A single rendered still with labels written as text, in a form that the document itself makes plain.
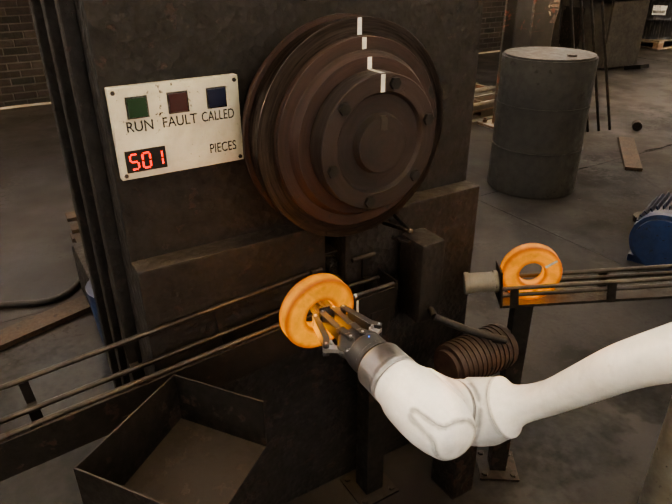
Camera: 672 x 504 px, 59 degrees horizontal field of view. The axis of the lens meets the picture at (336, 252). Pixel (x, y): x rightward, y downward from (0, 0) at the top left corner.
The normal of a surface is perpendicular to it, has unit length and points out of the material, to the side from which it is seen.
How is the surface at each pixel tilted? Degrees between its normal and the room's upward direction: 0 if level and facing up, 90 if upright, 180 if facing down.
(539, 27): 90
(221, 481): 5
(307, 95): 56
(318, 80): 47
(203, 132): 90
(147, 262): 0
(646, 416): 0
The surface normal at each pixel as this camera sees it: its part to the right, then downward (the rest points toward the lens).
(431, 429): -0.50, -0.16
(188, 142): 0.52, 0.38
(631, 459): 0.00, -0.89
